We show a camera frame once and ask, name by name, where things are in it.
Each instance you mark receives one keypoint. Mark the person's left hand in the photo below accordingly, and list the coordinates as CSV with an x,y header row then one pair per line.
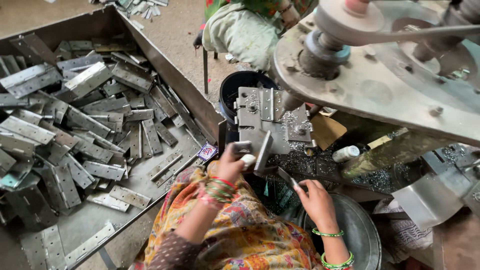
x,y
228,167

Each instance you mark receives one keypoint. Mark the person's right hand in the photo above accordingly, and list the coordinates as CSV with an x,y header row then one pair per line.
x,y
318,206

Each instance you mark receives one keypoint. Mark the person's right fingers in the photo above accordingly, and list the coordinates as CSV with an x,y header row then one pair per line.
x,y
305,187

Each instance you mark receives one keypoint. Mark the small steel hinge piece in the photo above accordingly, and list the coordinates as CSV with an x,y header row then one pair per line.
x,y
287,176

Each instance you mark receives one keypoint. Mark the grey steel hinge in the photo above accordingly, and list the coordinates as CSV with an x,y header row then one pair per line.
x,y
263,152

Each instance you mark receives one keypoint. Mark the thin green bangle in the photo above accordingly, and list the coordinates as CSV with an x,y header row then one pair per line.
x,y
328,234

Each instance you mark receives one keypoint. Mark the small white bottle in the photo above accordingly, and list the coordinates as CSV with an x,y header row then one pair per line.
x,y
345,153

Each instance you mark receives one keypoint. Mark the brown cardboard piece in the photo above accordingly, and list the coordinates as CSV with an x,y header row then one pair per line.
x,y
326,131

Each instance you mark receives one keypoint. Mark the round metal basin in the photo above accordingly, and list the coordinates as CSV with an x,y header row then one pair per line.
x,y
356,232

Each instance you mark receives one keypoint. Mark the heap of metal shavings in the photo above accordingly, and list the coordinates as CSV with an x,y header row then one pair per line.
x,y
375,178

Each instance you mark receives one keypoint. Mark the floral orange scarf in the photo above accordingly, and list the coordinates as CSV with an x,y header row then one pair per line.
x,y
247,232

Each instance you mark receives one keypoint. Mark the steel drilling jig plate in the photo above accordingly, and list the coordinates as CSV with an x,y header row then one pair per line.
x,y
258,127

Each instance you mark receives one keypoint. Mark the green and red bangles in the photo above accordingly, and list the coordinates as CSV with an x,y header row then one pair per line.
x,y
337,263

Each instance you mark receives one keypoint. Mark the worn green machine column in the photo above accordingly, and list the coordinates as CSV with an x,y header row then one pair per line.
x,y
386,157

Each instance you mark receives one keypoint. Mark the stack of red green bangles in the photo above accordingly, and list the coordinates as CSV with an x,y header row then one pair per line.
x,y
219,191

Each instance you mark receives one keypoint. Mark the yellow wooden stick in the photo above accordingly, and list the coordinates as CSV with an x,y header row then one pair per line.
x,y
379,141

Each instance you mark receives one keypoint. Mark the hinge clamped in jig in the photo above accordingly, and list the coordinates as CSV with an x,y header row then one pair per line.
x,y
270,105

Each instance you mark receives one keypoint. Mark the blue and white packet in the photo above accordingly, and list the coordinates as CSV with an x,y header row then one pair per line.
x,y
207,152

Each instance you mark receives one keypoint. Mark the printed white cloth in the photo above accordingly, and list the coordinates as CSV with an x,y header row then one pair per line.
x,y
408,234

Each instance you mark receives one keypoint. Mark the shiny sheet metal guard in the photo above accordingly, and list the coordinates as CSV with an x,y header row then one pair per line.
x,y
427,200

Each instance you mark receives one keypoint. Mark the drill press machine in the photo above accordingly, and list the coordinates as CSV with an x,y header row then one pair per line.
x,y
375,86

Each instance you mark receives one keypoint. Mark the black plastic bucket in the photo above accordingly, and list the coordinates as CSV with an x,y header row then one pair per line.
x,y
232,88

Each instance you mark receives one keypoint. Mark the brown dotted sleeve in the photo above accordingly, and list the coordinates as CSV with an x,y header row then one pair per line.
x,y
172,255

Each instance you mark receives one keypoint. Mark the thin metal stool leg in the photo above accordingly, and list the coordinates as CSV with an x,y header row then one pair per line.
x,y
205,71

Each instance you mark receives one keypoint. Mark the large metal tray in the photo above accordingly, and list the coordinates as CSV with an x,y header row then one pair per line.
x,y
176,71

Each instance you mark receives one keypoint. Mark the grey drive belt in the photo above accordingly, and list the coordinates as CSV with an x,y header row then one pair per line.
x,y
420,33

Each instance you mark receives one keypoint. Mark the pile of steel hinges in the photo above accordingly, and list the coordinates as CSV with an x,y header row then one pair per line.
x,y
86,123

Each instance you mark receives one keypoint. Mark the scattered metal offcuts heap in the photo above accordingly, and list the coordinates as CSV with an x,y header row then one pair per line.
x,y
142,7

